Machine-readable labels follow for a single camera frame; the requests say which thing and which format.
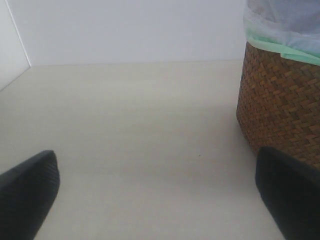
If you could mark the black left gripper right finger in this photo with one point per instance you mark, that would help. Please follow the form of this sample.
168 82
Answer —
290 190

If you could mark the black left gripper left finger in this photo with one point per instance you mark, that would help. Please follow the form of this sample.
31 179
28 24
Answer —
27 193

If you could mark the woven wicker waste basket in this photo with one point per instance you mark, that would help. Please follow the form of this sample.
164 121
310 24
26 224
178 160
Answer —
279 105

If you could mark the white plastic bin liner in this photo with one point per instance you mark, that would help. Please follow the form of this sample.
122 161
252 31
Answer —
290 28

